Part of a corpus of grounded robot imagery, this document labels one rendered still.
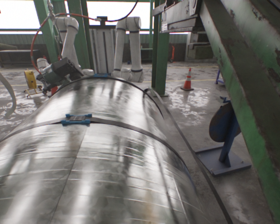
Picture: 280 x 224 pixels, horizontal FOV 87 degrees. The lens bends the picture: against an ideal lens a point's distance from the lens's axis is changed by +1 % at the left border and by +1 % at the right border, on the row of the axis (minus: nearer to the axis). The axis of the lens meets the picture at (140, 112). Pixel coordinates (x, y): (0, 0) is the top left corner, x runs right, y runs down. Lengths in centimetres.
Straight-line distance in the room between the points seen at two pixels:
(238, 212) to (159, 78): 352
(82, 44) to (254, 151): 428
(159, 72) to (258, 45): 418
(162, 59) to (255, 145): 419
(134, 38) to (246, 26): 151
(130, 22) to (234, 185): 227
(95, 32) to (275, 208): 211
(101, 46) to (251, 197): 260
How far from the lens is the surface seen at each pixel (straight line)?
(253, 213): 223
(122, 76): 156
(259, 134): 32
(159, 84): 457
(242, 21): 42
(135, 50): 184
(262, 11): 38
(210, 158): 258
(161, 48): 440
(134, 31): 181
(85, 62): 444
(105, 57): 221
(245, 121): 35
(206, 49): 158
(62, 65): 139
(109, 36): 218
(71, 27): 193
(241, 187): 239
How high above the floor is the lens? 166
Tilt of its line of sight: 27 degrees down
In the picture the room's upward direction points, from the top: straight up
